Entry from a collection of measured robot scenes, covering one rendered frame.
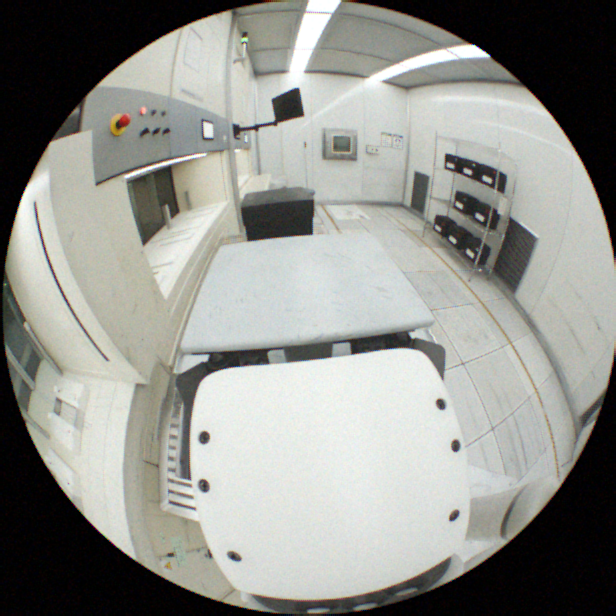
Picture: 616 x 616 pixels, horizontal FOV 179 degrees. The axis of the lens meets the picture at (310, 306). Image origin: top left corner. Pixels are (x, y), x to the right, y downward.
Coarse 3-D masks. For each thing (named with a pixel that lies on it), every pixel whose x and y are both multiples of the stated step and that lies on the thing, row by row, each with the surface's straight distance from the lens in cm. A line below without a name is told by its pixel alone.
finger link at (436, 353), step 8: (416, 344) 12; (424, 344) 12; (432, 344) 12; (424, 352) 12; (432, 352) 12; (440, 352) 12; (432, 360) 11; (440, 360) 12; (440, 368) 11; (440, 376) 11
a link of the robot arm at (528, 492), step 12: (540, 480) 43; (552, 480) 43; (528, 492) 42; (540, 492) 41; (552, 492) 42; (516, 504) 42; (528, 504) 40; (540, 504) 40; (516, 516) 41; (528, 516) 40; (504, 528) 43; (516, 528) 41
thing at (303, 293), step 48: (288, 240) 16; (336, 240) 16; (240, 288) 12; (288, 288) 11; (336, 288) 11; (384, 288) 12; (192, 336) 10; (240, 336) 9; (288, 336) 9; (336, 336) 9; (432, 336) 22
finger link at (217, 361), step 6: (270, 348) 12; (210, 354) 11; (216, 354) 11; (222, 354) 11; (228, 354) 11; (234, 354) 11; (210, 360) 11; (216, 360) 11; (222, 360) 11; (228, 360) 11; (234, 360) 11; (210, 366) 11; (216, 366) 11; (222, 366) 11; (228, 366) 11
